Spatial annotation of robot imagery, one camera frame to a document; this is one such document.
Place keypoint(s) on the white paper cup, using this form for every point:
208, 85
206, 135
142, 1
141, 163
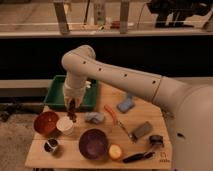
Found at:
65, 125

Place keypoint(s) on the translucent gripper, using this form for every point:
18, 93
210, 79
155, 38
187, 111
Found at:
72, 93

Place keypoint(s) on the black handled tool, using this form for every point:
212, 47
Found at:
137, 157

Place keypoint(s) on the purple bowl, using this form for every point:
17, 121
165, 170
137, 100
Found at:
93, 144

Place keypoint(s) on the grey crumpled cloth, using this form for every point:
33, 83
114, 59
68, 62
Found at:
94, 117

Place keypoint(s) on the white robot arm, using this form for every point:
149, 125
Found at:
191, 129

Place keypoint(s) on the yellow red apple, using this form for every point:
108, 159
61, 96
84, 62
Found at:
115, 152

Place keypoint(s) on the yellow banana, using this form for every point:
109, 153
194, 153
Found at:
88, 84

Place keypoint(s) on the red bowl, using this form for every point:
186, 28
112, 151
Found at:
45, 123

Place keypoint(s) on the grey rectangular block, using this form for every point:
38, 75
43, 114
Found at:
141, 130

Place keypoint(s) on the green plastic tray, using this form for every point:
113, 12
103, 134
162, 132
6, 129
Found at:
55, 99

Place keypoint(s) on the dark red grape bunch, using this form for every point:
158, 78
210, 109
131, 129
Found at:
71, 110

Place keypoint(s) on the small dark round container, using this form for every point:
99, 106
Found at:
156, 141

